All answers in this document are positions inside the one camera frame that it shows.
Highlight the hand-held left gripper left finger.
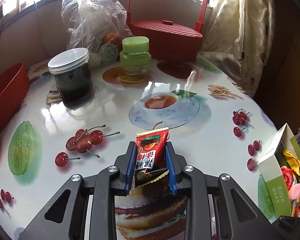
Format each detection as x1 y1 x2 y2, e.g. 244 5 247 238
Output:
15 141 138 240

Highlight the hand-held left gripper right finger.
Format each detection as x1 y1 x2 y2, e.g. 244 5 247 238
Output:
165 141 285 240

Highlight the dark red plum candy packet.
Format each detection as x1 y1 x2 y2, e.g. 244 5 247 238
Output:
134 127 171 189

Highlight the green cardboard box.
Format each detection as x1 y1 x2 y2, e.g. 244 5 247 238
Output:
257 123 300 224

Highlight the yellow pillow snack packet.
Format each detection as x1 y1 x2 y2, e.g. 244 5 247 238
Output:
282 149 300 175

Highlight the clear jar with dark contents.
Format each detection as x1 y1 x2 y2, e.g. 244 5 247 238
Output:
48 48 94 104

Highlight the green glass jar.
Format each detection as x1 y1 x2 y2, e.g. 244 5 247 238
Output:
119 37 152 76

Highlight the orange fruit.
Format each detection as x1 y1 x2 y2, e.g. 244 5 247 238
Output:
104 32 119 45

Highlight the red oval tray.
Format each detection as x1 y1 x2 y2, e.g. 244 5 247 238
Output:
0 62 30 140

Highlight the cream patterned curtain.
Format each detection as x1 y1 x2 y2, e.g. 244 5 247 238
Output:
197 0 275 98

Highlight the clear plastic bag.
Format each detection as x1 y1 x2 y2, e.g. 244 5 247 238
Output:
61 0 134 67

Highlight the red basket with handle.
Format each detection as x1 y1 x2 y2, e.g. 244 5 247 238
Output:
126 0 209 63

